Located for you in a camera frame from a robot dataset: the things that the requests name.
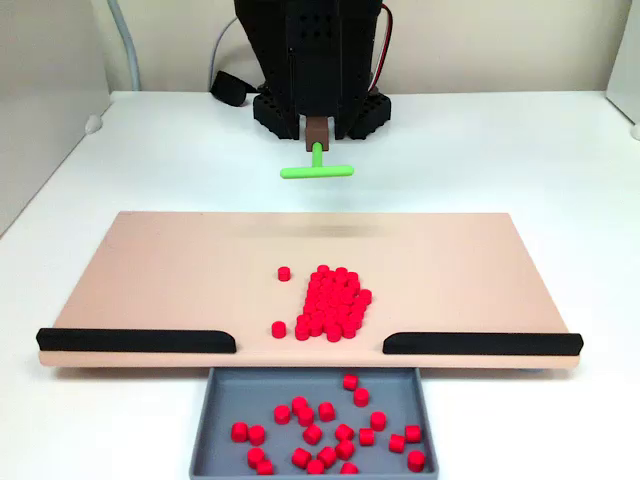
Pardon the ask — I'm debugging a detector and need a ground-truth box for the green T-shaped pusher brown block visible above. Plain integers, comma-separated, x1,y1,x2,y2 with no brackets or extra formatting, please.
279,116,356,180

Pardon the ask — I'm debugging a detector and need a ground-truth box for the pile of red granules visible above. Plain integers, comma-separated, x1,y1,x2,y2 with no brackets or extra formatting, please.
294,264,374,344

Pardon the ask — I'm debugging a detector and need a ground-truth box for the beige board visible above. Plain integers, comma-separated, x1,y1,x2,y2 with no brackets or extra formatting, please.
37,210,585,374

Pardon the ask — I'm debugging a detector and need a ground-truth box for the black foam strip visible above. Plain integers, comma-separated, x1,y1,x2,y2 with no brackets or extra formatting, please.
35,327,237,355
382,331,585,357

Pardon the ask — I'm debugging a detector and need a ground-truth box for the grey plastic tray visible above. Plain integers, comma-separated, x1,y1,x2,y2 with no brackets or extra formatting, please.
188,367,442,480

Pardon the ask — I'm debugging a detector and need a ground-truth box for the red white black servo cable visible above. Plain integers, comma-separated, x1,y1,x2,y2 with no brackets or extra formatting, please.
372,2,395,91

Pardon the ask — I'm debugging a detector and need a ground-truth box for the thin grey cable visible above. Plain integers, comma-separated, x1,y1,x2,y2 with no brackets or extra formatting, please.
208,14,241,94

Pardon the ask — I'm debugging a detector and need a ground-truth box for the thick grey cable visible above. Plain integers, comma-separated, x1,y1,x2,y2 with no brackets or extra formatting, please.
106,0,142,93

